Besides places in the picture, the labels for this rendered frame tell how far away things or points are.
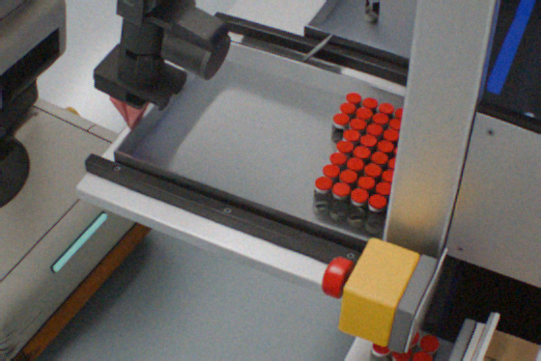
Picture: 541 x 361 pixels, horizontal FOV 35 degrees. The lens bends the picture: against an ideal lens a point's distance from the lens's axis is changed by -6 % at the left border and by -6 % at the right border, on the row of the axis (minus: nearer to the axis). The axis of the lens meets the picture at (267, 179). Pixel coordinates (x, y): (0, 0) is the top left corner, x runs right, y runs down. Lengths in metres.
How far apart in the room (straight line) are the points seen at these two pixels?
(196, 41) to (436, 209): 0.33
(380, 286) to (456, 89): 0.20
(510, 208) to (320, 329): 1.28
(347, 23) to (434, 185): 0.59
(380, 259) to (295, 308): 1.24
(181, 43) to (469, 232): 0.38
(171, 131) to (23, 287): 0.74
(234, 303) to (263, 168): 0.99
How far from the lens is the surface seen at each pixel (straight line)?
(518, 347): 0.95
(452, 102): 0.77
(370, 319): 0.86
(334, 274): 0.87
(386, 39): 1.36
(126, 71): 1.08
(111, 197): 1.13
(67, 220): 1.92
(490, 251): 0.87
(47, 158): 2.06
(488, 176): 0.81
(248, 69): 1.29
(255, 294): 2.12
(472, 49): 0.73
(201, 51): 1.00
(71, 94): 2.66
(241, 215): 1.07
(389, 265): 0.86
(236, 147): 1.17
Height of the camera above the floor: 1.70
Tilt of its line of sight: 46 degrees down
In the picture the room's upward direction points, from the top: 1 degrees clockwise
